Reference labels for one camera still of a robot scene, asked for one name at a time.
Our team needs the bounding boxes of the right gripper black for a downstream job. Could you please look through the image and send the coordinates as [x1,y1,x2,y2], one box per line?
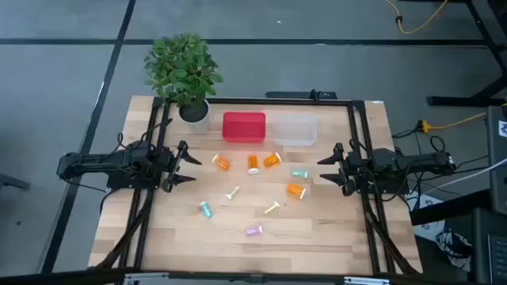
[316,142,360,197]

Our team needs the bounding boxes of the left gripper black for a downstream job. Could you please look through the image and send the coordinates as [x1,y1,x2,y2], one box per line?
[158,140,203,194]

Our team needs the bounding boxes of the orange pill bottle white cap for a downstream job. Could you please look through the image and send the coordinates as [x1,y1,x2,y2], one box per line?
[286,182,307,201]
[212,153,232,172]
[246,154,261,176]
[262,151,283,169]

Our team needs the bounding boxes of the clear plastic bin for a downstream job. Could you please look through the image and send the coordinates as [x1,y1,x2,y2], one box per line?
[272,113,318,147]

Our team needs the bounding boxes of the red plastic bin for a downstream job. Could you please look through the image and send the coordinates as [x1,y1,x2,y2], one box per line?
[222,111,267,144]

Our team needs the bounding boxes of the white plant pot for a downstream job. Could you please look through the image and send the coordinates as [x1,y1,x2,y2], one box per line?
[177,97,211,125]

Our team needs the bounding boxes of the black bar device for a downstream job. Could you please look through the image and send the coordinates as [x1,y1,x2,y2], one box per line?
[265,89,338,101]

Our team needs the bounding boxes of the green leafy plant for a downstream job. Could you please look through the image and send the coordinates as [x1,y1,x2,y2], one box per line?
[143,32,224,108]

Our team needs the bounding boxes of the black table legs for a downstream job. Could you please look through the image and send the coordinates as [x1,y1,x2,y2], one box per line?
[426,0,507,108]

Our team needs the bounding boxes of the black white patterned bag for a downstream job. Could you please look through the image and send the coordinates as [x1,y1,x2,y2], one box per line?
[434,228,475,272]

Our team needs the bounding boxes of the black computer tower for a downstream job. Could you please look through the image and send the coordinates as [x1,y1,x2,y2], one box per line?
[486,105,507,217]

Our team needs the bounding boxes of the dark chair leg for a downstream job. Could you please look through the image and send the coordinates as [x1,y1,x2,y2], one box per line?
[0,173,31,191]

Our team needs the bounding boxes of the black desk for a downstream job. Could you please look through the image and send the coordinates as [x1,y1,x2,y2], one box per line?
[410,188,507,285]

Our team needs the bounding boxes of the black aluminium table frame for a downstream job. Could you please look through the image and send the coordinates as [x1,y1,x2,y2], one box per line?
[93,97,423,278]

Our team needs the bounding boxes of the yellow cable yellow plug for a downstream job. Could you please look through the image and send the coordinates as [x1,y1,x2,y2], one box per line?
[415,101,507,134]

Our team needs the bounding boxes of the silver metal bracket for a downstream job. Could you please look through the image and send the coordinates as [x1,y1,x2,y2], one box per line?
[343,275,391,285]
[124,272,170,285]

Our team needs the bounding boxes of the white cable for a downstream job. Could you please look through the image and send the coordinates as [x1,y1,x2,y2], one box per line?
[433,158,507,191]

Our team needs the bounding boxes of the yellow cable black connector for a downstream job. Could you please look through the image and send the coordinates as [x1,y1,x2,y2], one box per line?
[385,0,449,35]

